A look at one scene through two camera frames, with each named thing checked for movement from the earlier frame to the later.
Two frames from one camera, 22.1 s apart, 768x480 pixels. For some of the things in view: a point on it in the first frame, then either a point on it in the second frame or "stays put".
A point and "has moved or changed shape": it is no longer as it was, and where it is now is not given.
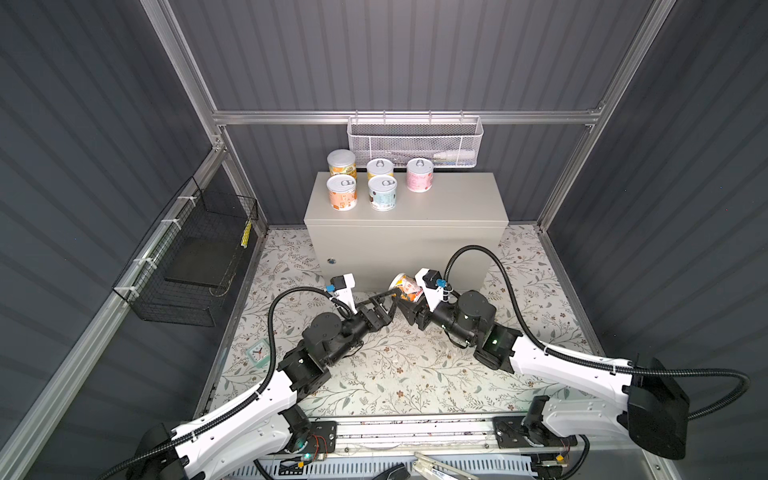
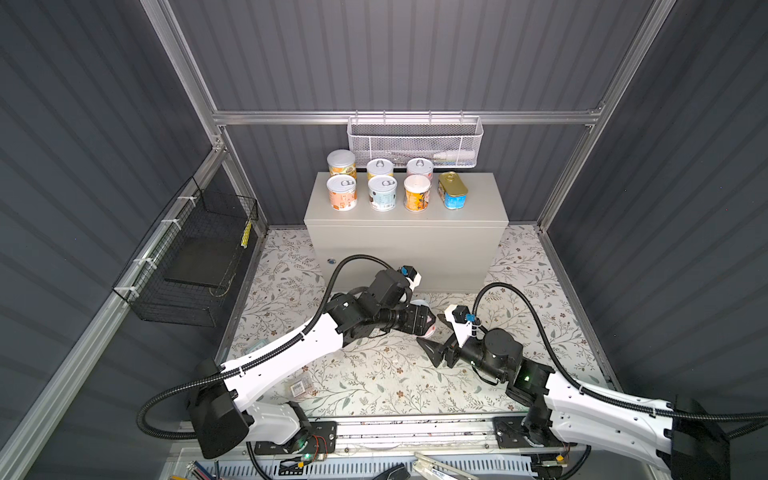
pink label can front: (419, 175) stays put
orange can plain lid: (408, 287) has moved or changed shape
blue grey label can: (382, 190) stays put
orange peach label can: (343, 192) stays put
